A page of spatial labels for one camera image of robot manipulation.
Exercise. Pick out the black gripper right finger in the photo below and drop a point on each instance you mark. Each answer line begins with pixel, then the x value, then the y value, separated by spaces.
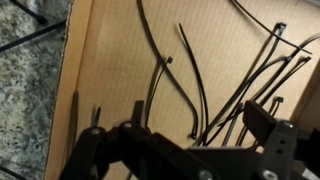
pixel 283 146

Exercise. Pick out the black zip-tie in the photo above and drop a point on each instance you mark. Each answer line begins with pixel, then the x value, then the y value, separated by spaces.
pixel 288 59
pixel 169 60
pixel 281 26
pixel 97 115
pixel 266 28
pixel 148 31
pixel 306 59
pixel 279 99
pixel 192 61

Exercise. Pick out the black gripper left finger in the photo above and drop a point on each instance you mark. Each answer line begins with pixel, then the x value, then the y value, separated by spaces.
pixel 110 153

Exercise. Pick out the flat brown cardboard box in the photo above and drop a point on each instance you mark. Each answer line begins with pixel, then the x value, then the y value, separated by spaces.
pixel 116 66

